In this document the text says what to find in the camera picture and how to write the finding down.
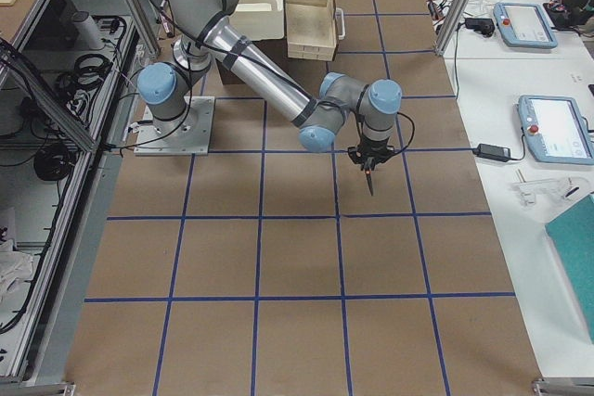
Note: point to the white plastic tray box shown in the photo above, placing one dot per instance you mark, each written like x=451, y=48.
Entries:
x=259, y=19

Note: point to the teal foam board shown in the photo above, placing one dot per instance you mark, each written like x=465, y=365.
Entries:
x=572, y=235

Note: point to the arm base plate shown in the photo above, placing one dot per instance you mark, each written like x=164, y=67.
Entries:
x=186, y=135

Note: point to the black power adapter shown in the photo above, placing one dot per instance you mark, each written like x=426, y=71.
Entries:
x=491, y=152

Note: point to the white crumpled cloth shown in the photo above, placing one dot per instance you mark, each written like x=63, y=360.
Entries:
x=16, y=266

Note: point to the near teach pendant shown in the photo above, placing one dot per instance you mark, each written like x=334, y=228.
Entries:
x=554, y=129

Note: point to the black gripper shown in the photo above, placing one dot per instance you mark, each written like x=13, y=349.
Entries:
x=374, y=151

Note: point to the grey orange scissors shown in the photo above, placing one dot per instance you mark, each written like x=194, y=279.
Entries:
x=370, y=180

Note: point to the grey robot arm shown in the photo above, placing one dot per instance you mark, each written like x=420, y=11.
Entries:
x=207, y=34

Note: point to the white cylinder speaker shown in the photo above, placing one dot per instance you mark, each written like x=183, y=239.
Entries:
x=88, y=29

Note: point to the teach pendant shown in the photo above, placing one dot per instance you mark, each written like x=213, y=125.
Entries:
x=524, y=25
x=554, y=129

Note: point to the black power brick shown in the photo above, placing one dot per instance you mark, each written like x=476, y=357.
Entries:
x=483, y=26

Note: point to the far teach pendant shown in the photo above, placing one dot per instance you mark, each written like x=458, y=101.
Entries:
x=524, y=25

